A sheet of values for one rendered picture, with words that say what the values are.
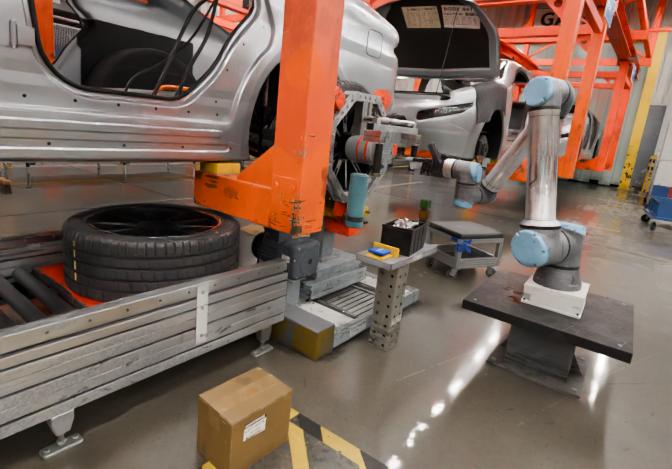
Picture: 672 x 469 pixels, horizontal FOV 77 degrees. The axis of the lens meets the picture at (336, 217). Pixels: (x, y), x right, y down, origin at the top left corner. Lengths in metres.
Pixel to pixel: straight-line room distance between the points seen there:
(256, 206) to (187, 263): 0.38
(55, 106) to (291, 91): 0.78
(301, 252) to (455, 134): 3.00
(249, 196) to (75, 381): 0.89
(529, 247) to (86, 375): 1.56
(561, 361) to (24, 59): 2.22
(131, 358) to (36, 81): 0.91
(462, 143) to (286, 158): 3.24
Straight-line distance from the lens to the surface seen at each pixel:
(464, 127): 4.67
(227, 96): 2.03
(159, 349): 1.52
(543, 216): 1.83
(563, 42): 5.61
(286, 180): 1.64
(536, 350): 2.07
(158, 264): 1.58
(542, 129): 1.83
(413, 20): 5.62
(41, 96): 1.69
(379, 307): 1.92
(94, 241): 1.64
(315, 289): 2.15
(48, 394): 1.42
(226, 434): 1.29
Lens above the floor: 0.96
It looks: 12 degrees down
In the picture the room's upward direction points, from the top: 6 degrees clockwise
